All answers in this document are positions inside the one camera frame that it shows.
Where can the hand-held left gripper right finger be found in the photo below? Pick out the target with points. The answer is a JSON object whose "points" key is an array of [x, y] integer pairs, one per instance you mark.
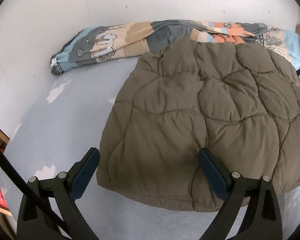
{"points": [[212, 172]]}

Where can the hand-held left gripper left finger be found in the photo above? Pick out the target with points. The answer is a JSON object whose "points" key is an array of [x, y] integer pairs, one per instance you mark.
{"points": [[86, 172]]}

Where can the olive quilted hooded jacket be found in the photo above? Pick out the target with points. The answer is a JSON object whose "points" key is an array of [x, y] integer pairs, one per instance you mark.
{"points": [[202, 110]]}

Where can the rolled patchwork cartoon quilt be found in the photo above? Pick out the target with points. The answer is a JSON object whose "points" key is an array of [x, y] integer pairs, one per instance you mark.
{"points": [[107, 43]]}

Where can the light blue cloud bed sheet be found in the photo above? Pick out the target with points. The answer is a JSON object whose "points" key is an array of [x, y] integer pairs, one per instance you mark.
{"points": [[65, 120]]}

